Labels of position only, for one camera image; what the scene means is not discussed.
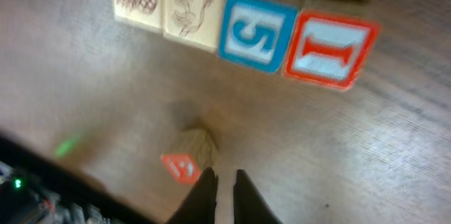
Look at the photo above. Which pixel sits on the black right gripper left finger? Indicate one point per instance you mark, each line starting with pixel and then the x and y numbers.
pixel 199 206

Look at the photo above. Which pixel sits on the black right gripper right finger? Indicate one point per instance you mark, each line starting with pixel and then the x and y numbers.
pixel 249 206

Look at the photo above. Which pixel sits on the wooden block green R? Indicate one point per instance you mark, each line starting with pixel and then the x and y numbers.
pixel 193 152

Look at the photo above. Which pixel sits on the wooden block red I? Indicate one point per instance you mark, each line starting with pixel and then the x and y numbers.
pixel 330 43

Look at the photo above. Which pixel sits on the wooden block blue 5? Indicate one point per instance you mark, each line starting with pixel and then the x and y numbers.
pixel 256 33

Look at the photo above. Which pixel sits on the wooden block green N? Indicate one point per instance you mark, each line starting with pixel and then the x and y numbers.
pixel 193 22

